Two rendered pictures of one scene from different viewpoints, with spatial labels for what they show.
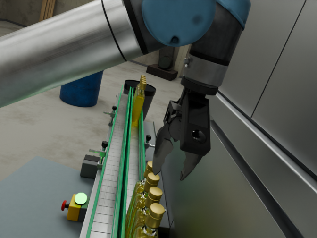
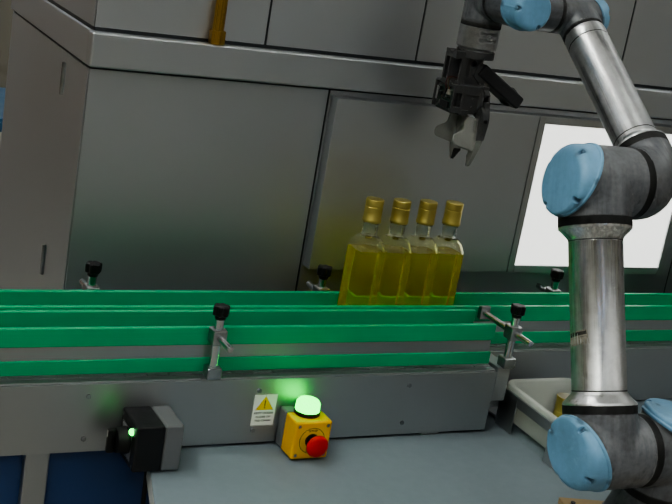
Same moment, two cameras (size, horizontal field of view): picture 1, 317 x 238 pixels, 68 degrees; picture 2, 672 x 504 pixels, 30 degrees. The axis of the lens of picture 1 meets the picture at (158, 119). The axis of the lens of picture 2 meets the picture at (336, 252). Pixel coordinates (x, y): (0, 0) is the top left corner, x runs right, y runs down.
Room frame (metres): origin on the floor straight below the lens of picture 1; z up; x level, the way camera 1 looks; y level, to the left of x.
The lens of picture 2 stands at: (1.34, 2.10, 1.70)
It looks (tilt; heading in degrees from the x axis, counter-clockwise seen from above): 16 degrees down; 252
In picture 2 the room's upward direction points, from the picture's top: 10 degrees clockwise
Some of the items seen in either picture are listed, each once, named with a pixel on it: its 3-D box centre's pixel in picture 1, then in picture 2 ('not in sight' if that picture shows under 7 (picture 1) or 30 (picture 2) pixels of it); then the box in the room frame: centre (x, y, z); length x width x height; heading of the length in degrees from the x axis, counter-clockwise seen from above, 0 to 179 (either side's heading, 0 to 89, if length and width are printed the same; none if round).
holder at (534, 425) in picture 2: not in sight; (557, 420); (0.19, 0.10, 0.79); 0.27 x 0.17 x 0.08; 101
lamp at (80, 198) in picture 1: (80, 198); (308, 405); (0.73, 0.20, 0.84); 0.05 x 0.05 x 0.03
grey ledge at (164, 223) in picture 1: (149, 162); not in sight; (1.13, -0.03, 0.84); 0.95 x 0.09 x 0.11; 11
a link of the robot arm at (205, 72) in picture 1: (202, 71); (478, 39); (0.45, -0.05, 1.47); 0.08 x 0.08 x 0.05
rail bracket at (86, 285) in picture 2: (149, 147); (86, 294); (1.10, 0.00, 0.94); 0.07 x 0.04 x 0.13; 101
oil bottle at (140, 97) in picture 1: (138, 102); not in sight; (1.54, 0.16, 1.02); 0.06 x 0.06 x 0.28; 11
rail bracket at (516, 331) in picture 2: not in sight; (505, 331); (0.32, 0.05, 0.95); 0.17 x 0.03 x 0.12; 101
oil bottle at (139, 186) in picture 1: (137, 209); (359, 287); (0.60, -0.02, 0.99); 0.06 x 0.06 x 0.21; 11
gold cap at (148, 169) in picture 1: (151, 170); (373, 209); (0.60, -0.02, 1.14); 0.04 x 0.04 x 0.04
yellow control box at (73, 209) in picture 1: (78, 208); (303, 433); (0.73, 0.20, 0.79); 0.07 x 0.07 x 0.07; 11
